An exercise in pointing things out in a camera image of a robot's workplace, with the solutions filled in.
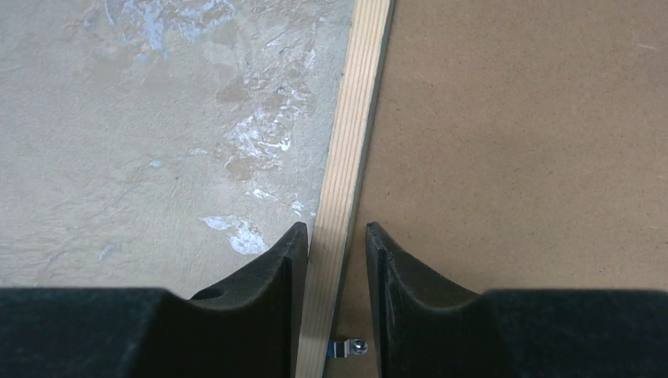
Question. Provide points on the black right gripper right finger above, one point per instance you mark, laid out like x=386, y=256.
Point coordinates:
x=425, y=325

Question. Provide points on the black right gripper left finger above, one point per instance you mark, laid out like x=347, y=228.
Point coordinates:
x=246, y=325

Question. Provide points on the brown frame backing board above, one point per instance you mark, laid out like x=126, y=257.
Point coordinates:
x=517, y=144

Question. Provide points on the metal frame turn clip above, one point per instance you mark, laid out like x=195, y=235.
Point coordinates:
x=347, y=348

